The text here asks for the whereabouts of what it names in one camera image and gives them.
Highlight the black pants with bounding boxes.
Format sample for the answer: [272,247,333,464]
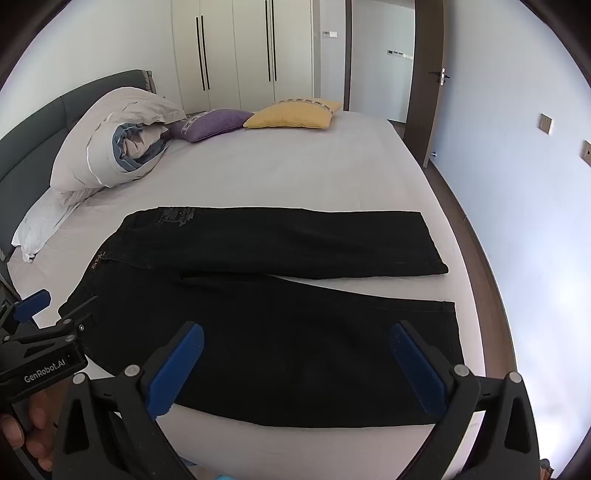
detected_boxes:
[56,207,465,429]

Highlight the white pillow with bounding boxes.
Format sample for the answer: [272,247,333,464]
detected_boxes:
[11,187,100,264]

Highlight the yellow cushion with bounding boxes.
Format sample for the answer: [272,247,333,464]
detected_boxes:
[243,98,343,130]

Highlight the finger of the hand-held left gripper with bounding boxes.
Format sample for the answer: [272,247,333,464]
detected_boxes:
[0,289,51,330]
[56,295,100,334]

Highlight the brown door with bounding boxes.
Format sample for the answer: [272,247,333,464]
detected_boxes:
[405,0,446,168]

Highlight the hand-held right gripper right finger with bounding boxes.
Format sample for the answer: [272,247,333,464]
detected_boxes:
[389,319,541,480]

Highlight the person's left hand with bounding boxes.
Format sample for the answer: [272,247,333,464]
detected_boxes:
[0,383,63,472]

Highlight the purple cushion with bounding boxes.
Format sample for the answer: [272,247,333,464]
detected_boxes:
[168,109,254,143]

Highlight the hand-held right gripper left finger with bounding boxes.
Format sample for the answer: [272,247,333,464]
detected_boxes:
[52,320,205,480]

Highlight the grey padded headboard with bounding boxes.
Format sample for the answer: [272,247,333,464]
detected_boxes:
[0,69,160,264]

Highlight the cream wardrobe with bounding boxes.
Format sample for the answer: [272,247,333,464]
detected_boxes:
[171,0,319,116]

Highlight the rolled white duvet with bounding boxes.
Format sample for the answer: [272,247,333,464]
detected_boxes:
[50,87,188,201]

